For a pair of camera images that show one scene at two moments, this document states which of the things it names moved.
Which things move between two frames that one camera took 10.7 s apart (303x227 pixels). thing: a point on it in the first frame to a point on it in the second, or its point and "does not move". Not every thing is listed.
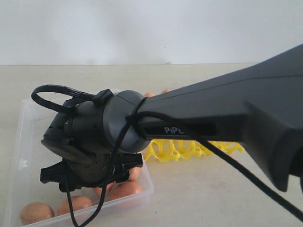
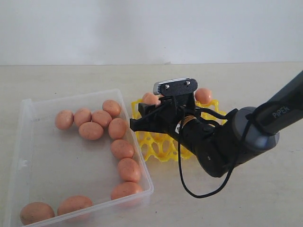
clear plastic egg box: (33, 203) does not move
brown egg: (34, 212) does not move
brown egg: (78, 202) does not move
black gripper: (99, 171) to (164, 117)
